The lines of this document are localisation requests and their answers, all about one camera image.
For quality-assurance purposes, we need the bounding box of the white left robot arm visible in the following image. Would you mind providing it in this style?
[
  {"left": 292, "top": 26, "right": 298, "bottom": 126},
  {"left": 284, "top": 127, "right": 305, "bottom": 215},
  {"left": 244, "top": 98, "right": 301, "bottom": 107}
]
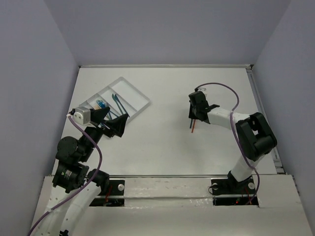
[{"left": 28, "top": 107, "right": 129, "bottom": 236}]

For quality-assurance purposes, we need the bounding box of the clear divided utensil tray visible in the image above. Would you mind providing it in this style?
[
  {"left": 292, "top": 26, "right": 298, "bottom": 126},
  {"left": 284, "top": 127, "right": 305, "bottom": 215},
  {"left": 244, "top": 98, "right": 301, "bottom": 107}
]
[{"left": 80, "top": 77, "right": 151, "bottom": 127}]

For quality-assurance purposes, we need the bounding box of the green plastic knife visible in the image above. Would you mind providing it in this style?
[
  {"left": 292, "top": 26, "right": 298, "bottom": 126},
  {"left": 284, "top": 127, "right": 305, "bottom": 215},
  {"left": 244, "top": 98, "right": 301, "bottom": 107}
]
[{"left": 119, "top": 103, "right": 128, "bottom": 115}]

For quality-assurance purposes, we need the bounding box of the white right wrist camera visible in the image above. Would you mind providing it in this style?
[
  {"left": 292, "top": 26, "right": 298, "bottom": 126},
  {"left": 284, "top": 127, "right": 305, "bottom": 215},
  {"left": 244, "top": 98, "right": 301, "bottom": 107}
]
[{"left": 194, "top": 86, "right": 208, "bottom": 97}]

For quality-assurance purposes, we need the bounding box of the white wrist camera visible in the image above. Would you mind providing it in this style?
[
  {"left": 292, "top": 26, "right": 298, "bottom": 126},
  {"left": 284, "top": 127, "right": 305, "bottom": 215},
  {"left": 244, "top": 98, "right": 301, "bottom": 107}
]
[
  {"left": 68, "top": 107, "right": 91, "bottom": 126},
  {"left": 194, "top": 86, "right": 208, "bottom": 97}
]

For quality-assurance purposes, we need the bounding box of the blue plastic knife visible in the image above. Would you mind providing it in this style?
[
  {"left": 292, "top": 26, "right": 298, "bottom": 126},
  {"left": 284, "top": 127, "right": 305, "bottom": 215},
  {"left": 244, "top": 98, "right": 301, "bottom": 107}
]
[{"left": 112, "top": 93, "right": 121, "bottom": 104}]

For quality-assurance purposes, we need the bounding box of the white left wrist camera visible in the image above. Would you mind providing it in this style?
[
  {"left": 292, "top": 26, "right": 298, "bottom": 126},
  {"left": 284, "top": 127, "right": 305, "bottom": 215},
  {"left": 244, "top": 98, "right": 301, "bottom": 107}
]
[{"left": 68, "top": 107, "right": 91, "bottom": 126}]

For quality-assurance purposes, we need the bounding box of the teal plastic spoon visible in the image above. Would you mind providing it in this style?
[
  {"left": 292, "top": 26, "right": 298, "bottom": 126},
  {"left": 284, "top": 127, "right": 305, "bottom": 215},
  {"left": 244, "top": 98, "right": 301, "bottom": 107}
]
[{"left": 112, "top": 95, "right": 124, "bottom": 115}]

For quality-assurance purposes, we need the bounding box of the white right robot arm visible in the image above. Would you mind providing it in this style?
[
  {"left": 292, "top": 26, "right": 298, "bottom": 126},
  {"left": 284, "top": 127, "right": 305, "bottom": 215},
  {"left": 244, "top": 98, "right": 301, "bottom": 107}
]
[{"left": 189, "top": 91, "right": 277, "bottom": 193}]

